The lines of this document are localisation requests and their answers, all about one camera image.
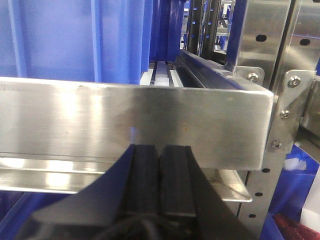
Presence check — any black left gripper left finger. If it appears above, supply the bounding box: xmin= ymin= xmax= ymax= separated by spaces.
xmin=16 ymin=145 xmax=160 ymax=240

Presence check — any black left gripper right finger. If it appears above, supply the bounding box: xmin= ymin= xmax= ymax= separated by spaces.
xmin=160 ymin=145 xmax=255 ymax=240

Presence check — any large blue bin on shelf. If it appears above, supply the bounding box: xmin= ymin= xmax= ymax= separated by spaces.
xmin=0 ymin=0 xmax=185 ymax=85

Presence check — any blue bin with red bag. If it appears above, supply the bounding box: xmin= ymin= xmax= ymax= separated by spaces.
xmin=259 ymin=146 xmax=320 ymax=240

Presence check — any steel label ledge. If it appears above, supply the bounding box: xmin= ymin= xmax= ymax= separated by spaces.
xmin=0 ymin=157 xmax=253 ymax=203

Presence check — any blue bin lower left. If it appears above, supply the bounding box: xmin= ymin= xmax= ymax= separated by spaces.
xmin=0 ymin=190 xmax=69 ymax=240

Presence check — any steel shelf front rail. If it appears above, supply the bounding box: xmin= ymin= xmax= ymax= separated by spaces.
xmin=0 ymin=77 xmax=274 ymax=170

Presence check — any steel corner bracket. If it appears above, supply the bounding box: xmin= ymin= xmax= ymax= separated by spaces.
xmin=265 ymin=70 xmax=316 ymax=154

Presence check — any steel shelf upright post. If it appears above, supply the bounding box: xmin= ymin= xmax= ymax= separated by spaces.
xmin=235 ymin=0 xmax=320 ymax=238

